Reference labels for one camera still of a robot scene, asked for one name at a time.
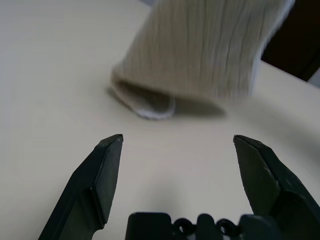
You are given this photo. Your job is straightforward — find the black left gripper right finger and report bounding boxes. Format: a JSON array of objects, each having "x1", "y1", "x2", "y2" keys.
[{"x1": 233, "y1": 134, "x2": 320, "y2": 240}]

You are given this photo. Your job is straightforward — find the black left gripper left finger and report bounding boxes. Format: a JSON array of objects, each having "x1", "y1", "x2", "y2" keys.
[{"x1": 37, "y1": 134, "x2": 124, "y2": 240}]

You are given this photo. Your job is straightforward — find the beige towel with white trim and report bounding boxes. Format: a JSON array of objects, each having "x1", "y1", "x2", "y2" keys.
[{"x1": 109, "y1": 0, "x2": 296, "y2": 121}]

